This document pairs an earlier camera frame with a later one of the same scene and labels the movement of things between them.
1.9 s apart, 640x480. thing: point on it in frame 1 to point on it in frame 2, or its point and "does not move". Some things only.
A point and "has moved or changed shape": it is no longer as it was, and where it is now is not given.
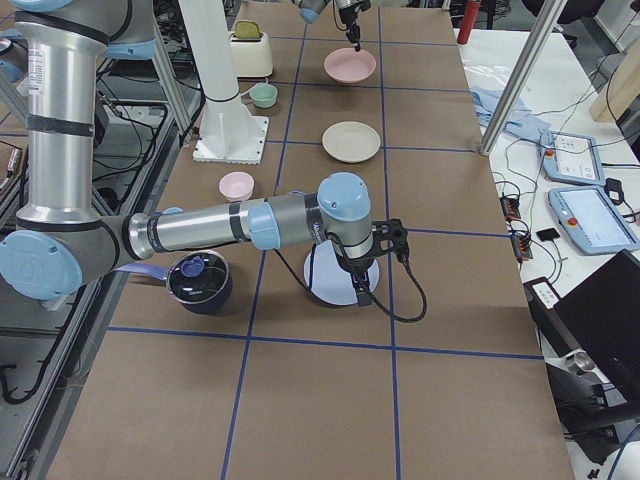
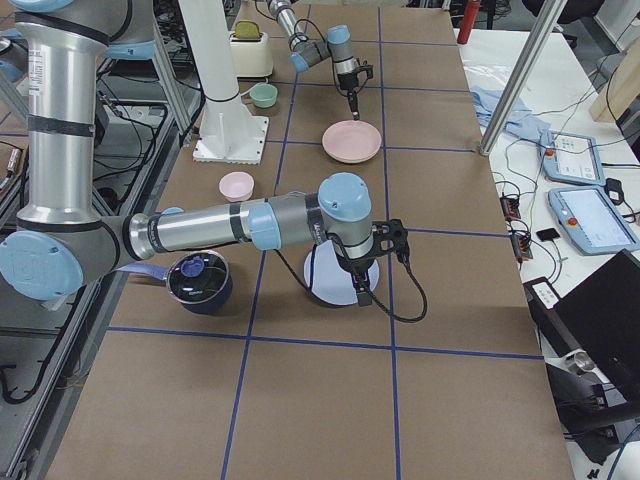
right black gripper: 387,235 does not move
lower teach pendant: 593,221 does not move
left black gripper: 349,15 to 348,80
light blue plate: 332,281 does not move
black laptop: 598,323 does not move
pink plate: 346,65 has moved or changed shape
